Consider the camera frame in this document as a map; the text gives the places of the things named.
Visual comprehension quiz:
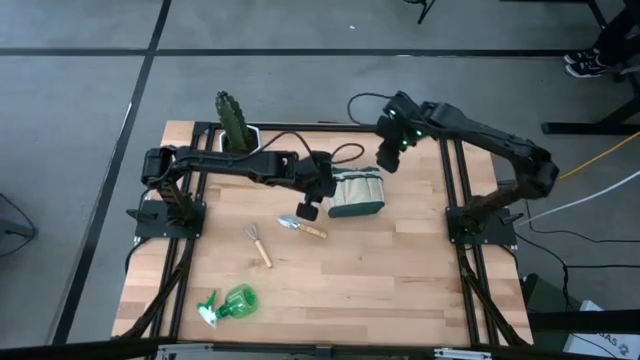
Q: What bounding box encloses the green cactus plant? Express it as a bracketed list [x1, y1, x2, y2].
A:
[214, 90, 254, 154]

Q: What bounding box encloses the yellow cable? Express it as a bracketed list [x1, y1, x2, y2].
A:
[558, 130, 640, 181]

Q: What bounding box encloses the black floor cable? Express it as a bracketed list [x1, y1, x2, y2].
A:
[514, 234, 640, 301]
[524, 199, 640, 246]

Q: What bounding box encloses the wooden-handled hand rake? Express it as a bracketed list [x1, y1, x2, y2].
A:
[242, 222, 275, 270]

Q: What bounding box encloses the black floor stand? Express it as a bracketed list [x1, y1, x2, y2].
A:
[541, 94, 640, 136]

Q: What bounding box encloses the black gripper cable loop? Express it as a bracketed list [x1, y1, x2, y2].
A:
[329, 142, 366, 166]

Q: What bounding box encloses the person's shoe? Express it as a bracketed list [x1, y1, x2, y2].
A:
[563, 48, 601, 65]
[564, 59, 610, 79]

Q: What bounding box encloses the white box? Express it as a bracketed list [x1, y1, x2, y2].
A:
[563, 299, 640, 360]

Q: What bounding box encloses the beige green gardening bag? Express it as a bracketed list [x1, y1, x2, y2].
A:
[325, 166, 387, 220]

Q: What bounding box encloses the silver metal bracket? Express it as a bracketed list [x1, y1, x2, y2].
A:
[154, 343, 214, 360]
[433, 348, 494, 360]

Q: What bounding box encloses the wooden-handled metal trowel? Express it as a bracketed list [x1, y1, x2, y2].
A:
[277, 214, 329, 240]

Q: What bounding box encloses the green spray bottle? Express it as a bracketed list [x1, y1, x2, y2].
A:
[195, 282, 260, 330]

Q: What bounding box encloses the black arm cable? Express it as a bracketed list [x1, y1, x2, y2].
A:
[346, 91, 396, 126]
[259, 130, 321, 161]

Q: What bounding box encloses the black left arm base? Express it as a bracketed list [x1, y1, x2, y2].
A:
[126, 198, 207, 240]

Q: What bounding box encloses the black tripod leg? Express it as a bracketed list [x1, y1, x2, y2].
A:
[403, 0, 437, 25]

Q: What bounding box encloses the person's leg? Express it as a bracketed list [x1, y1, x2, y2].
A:
[594, 0, 640, 69]

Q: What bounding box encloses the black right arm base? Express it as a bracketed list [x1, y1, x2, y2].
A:
[445, 205, 525, 246]

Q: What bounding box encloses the chair base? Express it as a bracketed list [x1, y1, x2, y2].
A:
[0, 192, 39, 257]

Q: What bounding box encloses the white faceted plant pot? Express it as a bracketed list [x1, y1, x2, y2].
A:
[219, 124, 263, 156]

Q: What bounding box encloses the white floor cable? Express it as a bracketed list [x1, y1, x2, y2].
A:
[517, 169, 640, 226]

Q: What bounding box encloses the dark green bin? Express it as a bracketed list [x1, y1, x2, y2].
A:
[522, 273, 581, 351]

